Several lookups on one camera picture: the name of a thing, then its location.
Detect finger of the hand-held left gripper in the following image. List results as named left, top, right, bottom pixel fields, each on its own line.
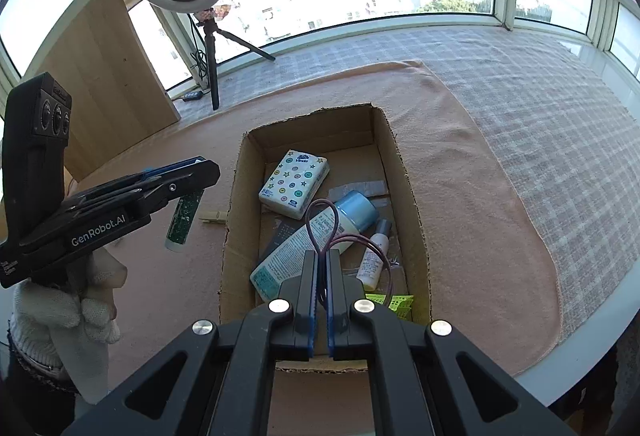
left=60, top=156, right=207, bottom=210
left=70, top=160, right=222, bottom=218

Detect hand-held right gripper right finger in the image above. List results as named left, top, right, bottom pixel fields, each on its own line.
left=326, top=250, right=581, bottom=436

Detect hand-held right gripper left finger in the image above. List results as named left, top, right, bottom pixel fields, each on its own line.
left=60, top=250, right=321, bottom=436

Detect green tube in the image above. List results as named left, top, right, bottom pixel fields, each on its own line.
left=165, top=190, right=202, bottom=253

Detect white bottle with blue cap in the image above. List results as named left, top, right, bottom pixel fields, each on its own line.
left=250, top=190, right=379, bottom=304

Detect small white bottle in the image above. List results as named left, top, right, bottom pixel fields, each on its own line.
left=356, top=218, right=391, bottom=292

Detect black hang tag card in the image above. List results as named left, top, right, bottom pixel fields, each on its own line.
left=260, top=216, right=301, bottom=267

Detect dark red hair tie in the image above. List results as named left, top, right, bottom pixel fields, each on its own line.
left=306, top=198, right=396, bottom=312

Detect star-printed tissue pack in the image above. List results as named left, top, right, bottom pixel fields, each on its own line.
left=258, top=148, right=330, bottom=220

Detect cardboard box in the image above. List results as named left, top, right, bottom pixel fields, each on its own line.
left=219, top=102, right=433, bottom=374

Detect person's left forearm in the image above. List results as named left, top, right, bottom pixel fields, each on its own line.
left=0, top=321, right=81, bottom=436

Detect person's left hand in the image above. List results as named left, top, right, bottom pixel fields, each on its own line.
left=10, top=246, right=128, bottom=404

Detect yellow plastic shuttlecock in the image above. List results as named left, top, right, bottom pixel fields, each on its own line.
left=365, top=293, right=415, bottom=322

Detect light wooden board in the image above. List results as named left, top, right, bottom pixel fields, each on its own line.
left=27, top=0, right=182, bottom=182

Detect black tripod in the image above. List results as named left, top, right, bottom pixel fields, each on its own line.
left=192, top=8, right=277, bottom=112

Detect pink blanket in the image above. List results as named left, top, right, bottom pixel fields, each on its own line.
left=65, top=60, right=565, bottom=436

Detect grey plaid cloth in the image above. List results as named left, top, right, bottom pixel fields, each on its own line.
left=175, top=26, right=640, bottom=327

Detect black cable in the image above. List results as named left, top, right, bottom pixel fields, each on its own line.
left=190, top=13, right=208, bottom=92

